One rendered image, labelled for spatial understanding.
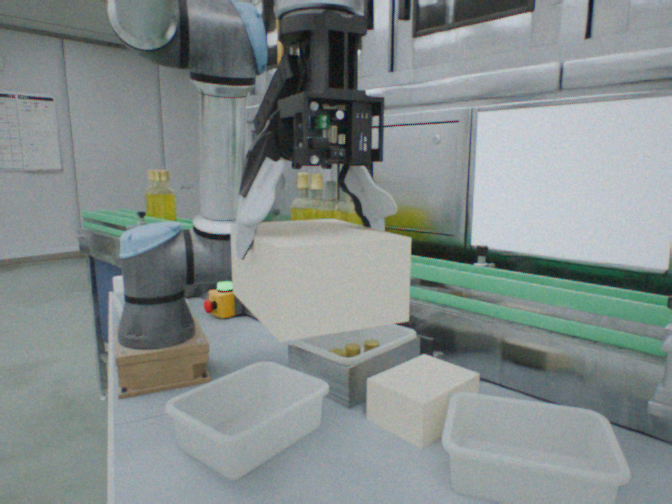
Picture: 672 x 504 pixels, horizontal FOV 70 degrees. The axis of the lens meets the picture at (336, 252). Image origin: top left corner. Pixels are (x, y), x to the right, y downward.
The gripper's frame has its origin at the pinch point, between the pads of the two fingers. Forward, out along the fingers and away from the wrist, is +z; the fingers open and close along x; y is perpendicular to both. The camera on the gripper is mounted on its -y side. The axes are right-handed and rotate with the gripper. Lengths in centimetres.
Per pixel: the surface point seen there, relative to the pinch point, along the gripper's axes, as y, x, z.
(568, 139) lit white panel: -29, 68, -13
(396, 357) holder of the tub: -34, 32, 30
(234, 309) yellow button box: -91, 13, 34
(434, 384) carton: -18.5, 29.4, 27.9
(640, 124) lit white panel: -17, 72, -16
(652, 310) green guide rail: -3, 60, 15
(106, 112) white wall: -676, -15, -70
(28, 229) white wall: -639, -112, 75
